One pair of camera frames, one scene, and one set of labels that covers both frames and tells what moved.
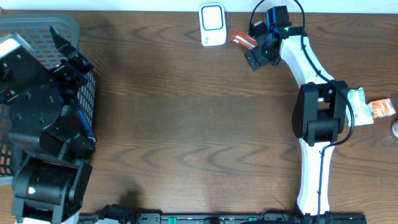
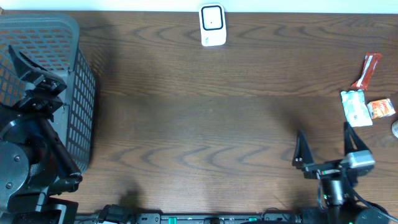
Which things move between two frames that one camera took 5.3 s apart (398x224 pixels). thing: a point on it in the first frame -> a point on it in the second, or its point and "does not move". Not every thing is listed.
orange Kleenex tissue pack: (382, 107) does not move
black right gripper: (262, 58) -> (331, 168)
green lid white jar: (395, 129) does not move
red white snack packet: (242, 38) -> (370, 61)
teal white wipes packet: (362, 113) does not move
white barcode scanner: (212, 22) does not move
